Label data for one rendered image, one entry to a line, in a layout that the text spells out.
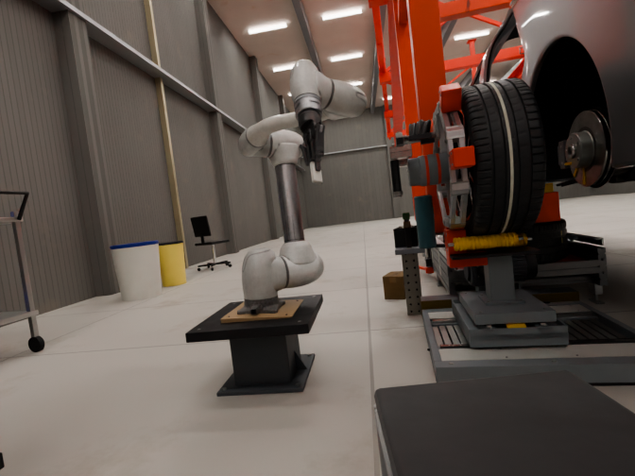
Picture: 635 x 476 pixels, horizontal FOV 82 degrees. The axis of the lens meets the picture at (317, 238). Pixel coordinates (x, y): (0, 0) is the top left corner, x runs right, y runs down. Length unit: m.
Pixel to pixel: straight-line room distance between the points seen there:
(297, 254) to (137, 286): 3.09
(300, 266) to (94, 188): 4.11
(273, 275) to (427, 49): 1.54
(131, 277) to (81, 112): 2.25
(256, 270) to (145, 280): 3.05
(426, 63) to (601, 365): 1.68
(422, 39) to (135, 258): 3.54
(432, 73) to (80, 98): 4.45
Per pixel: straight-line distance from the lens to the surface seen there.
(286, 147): 1.78
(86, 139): 5.57
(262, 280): 1.61
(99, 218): 5.41
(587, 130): 1.95
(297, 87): 1.27
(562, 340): 1.75
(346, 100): 1.33
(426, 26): 2.45
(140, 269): 4.53
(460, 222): 1.65
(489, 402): 0.77
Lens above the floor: 0.70
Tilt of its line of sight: 3 degrees down
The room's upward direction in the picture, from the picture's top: 7 degrees counter-clockwise
